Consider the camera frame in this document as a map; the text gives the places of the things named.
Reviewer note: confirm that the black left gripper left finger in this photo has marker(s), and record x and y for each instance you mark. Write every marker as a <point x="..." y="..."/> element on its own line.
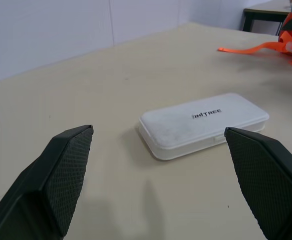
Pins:
<point x="48" y="180"/>

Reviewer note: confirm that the dark framed side table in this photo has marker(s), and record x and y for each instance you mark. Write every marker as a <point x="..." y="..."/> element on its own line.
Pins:
<point x="247" y="22"/>

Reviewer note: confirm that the white plastic case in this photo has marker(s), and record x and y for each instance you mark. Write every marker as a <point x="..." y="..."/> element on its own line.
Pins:
<point x="198" y="130"/>

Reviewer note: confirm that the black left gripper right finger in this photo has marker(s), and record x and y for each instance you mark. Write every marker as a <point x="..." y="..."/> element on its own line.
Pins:
<point x="268" y="180"/>

